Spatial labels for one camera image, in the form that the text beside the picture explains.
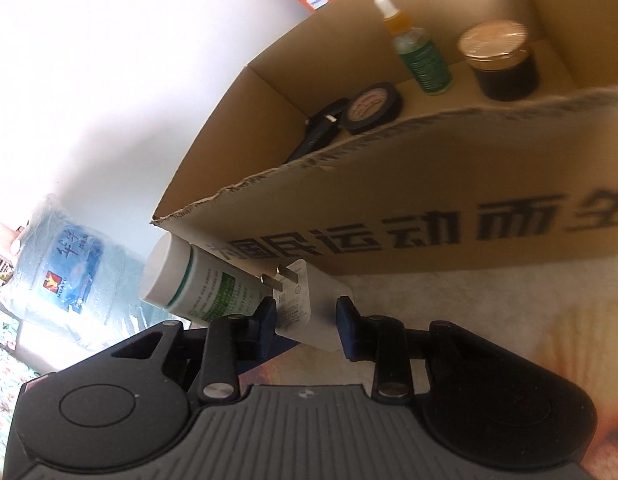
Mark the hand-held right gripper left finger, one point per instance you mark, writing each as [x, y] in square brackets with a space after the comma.
[266, 321]

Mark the white charger plug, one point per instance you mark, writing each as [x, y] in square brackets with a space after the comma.
[314, 300]

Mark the green dropper bottle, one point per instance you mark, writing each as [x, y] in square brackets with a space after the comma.
[426, 65]

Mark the brown cardboard box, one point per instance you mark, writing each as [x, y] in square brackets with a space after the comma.
[439, 170]

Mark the black slim tube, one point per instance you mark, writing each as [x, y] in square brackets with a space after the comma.
[311, 140]

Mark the white vitamin bottle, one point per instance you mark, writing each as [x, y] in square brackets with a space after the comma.
[189, 280]

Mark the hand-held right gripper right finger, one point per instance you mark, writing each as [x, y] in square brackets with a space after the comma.
[346, 331]

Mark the blue water jug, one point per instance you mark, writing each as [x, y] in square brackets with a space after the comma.
[64, 270]

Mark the floral patterned cloth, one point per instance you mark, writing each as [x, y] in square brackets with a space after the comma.
[9, 390]

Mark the black jar with gold lid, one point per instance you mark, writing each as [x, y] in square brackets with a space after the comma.
[504, 75]

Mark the black tube with gold end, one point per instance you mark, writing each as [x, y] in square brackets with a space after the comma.
[329, 110]

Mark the black tape roll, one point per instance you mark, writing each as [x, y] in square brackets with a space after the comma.
[395, 102]

